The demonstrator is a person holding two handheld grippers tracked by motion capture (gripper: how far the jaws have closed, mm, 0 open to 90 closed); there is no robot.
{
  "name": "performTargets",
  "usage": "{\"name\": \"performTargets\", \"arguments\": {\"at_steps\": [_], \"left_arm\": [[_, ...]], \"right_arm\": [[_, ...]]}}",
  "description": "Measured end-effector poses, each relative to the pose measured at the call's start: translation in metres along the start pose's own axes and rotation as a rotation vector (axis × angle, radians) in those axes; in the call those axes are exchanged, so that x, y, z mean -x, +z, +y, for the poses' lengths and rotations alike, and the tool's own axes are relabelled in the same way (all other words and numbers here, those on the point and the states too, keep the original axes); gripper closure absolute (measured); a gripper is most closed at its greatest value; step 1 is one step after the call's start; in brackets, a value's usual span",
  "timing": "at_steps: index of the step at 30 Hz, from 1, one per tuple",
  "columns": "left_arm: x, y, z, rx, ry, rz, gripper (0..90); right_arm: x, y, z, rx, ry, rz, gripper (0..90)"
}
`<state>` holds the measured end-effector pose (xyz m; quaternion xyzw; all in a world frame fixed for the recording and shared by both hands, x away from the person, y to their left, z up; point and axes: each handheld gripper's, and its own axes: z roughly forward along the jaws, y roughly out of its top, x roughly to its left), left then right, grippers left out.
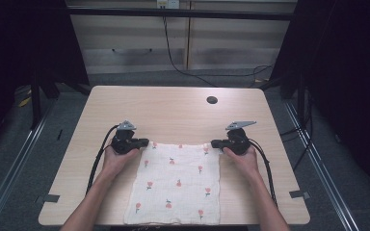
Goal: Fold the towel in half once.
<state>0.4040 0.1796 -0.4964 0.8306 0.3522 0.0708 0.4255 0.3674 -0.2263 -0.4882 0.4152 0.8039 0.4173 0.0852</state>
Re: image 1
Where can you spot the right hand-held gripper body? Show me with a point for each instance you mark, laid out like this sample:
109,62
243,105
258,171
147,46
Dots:
237,141

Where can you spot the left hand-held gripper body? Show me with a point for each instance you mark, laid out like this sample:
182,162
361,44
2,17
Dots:
123,142

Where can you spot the white flower print cloth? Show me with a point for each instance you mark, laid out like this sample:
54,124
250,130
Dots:
176,186

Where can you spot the person's left hand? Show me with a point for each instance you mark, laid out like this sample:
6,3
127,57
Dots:
118,162

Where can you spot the person's right hand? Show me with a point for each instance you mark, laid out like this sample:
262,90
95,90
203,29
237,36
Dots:
245,163

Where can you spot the round black table grommet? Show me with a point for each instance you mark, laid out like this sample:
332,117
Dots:
212,99

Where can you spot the small black floor tape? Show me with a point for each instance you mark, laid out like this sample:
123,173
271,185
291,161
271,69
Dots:
59,134

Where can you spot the black metal stand leg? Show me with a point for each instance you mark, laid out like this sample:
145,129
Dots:
36,102
301,96

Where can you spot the grey tape strip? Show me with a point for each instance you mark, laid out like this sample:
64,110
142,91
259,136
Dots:
299,194
52,198

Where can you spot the light wooden cabinet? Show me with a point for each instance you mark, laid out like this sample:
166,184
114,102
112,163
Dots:
231,41

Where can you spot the yellow floor strip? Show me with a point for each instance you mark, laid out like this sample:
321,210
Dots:
25,102

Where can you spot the dark curtain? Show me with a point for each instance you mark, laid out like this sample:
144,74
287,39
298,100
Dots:
19,48
350,80

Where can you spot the black horizontal metal bar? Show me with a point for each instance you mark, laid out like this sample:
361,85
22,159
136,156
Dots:
179,13

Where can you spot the metal floor rail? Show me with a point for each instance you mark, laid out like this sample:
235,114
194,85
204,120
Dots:
9,170
324,173

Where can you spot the white wall socket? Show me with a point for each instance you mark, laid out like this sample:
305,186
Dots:
168,3

